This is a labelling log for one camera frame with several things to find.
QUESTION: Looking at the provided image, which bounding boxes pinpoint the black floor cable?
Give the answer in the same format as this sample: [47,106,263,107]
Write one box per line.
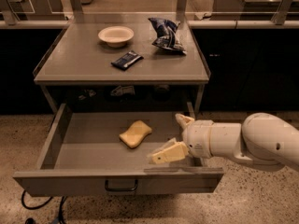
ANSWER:
[20,189,68,224]

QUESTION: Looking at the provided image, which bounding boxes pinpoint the white horizontal rail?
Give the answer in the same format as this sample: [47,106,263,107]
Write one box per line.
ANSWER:
[0,19,299,30]

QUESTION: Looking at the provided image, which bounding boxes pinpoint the black drawer handle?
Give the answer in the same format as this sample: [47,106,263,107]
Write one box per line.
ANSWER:
[105,179,138,192]

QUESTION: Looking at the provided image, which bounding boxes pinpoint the dark blue snack bar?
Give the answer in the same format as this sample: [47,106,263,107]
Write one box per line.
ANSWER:
[111,50,143,71]

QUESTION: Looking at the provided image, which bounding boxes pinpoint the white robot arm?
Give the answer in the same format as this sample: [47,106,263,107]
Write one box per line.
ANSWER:
[148,113,299,172]

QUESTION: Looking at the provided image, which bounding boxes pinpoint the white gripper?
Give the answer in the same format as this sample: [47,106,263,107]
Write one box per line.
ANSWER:
[147,114,214,164]

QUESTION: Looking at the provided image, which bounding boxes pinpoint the blue chip bag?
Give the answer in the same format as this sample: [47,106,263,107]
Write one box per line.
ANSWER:
[149,18,187,55]

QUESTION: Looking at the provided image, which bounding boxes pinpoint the yellow sponge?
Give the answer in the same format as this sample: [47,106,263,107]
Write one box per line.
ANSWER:
[119,120,152,148]

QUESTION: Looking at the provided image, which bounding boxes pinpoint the background left desk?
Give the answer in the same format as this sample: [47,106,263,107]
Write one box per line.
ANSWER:
[1,0,65,21]

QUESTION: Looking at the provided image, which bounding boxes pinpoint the white bowl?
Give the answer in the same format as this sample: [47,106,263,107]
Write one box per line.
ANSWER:
[98,26,134,48]

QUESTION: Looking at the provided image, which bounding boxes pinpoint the open grey drawer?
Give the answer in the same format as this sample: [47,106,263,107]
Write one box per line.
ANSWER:
[13,104,223,196]

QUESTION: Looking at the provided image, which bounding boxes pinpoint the grey cabinet counter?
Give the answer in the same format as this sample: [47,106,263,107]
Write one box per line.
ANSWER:
[35,13,209,110]

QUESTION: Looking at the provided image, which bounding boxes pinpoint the background grey table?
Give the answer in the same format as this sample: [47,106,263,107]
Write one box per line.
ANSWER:
[211,0,281,21]

